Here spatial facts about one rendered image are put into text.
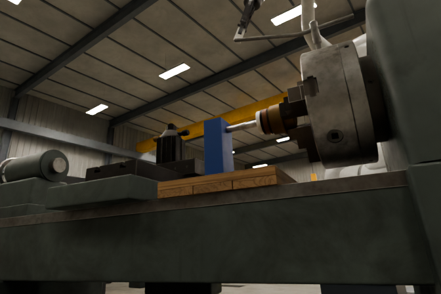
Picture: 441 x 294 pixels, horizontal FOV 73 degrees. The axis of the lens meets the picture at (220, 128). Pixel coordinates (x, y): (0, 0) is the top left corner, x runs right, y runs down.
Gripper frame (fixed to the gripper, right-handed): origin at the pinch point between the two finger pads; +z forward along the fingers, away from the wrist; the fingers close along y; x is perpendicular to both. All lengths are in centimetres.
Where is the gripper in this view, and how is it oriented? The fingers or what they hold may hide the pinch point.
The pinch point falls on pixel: (239, 35)
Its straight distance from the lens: 125.4
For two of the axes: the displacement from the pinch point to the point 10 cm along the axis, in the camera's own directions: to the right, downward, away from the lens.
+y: 0.0, 3.3, 9.4
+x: -9.4, -3.2, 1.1
